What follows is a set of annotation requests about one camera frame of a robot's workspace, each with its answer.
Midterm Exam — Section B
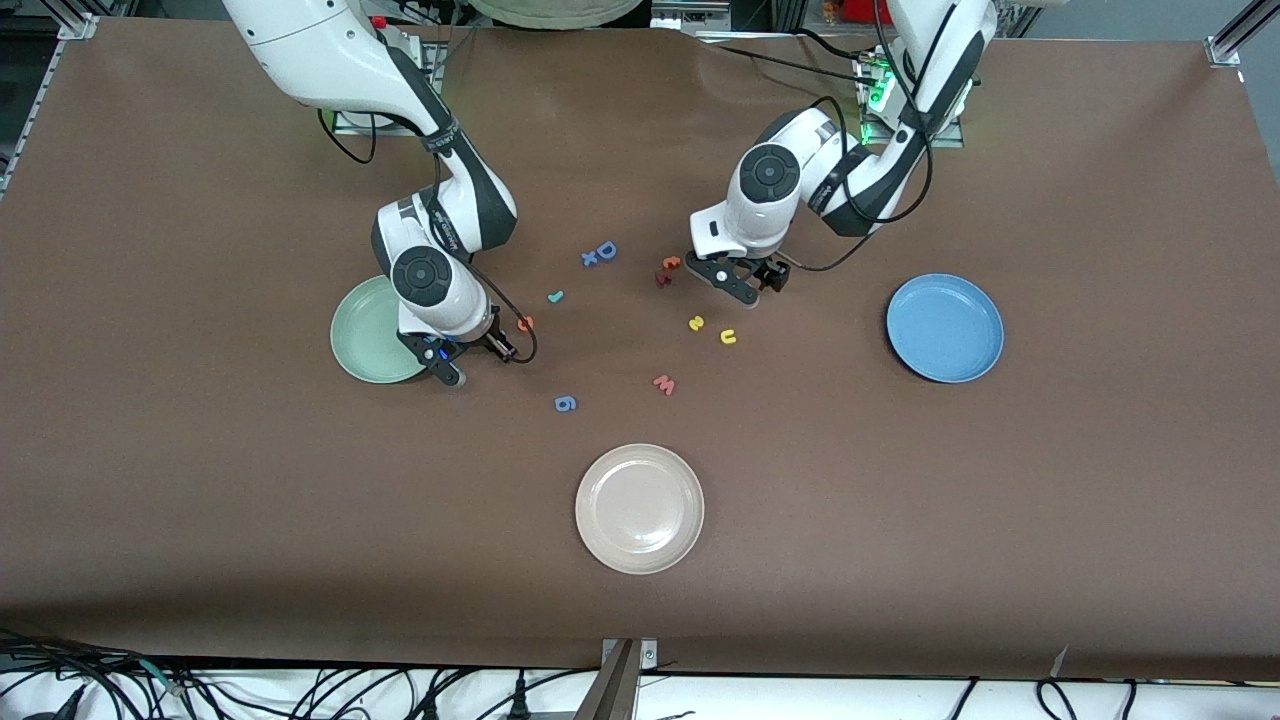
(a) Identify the light green round plate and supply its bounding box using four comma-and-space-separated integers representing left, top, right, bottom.
330, 275, 433, 385

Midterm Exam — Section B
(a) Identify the blue round plate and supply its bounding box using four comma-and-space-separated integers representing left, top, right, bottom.
886, 273, 1005, 384

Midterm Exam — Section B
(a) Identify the beige round plate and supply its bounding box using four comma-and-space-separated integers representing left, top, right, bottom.
575, 443, 705, 576

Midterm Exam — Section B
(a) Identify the grey metal rack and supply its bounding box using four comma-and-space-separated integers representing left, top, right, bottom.
650, 0, 731, 33

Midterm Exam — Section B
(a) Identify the brown table cover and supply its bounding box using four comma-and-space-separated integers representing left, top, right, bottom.
0, 18, 1280, 683

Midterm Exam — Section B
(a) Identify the beige round hat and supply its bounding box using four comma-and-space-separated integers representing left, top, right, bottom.
470, 0, 646, 31

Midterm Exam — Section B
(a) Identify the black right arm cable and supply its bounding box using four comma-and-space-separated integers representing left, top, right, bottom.
318, 105, 539, 364

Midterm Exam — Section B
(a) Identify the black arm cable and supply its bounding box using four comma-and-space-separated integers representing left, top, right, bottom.
318, 105, 539, 364
788, 0, 934, 273

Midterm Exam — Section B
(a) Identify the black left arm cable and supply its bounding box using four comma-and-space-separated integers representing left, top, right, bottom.
788, 0, 934, 273

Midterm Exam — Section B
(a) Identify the thin black power cable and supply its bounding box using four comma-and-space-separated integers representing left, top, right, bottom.
700, 28, 881, 83

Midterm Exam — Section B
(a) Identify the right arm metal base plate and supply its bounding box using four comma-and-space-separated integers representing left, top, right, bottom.
333, 42, 447, 137

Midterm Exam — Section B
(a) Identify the looped black cable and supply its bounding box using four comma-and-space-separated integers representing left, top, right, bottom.
1035, 678, 1141, 720
290, 665, 481, 720

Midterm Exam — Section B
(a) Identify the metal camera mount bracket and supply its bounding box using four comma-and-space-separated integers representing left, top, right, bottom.
575, 638, 661, 720

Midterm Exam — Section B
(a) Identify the teal cable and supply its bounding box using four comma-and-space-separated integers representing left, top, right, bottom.
138, 658, 189, 695

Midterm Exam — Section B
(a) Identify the tangled black cable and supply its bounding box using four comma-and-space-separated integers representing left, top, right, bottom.
0, 628, 211, 720

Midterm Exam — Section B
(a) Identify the aluminium frame rail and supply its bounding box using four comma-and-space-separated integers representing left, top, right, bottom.
0, 35, 63, 201

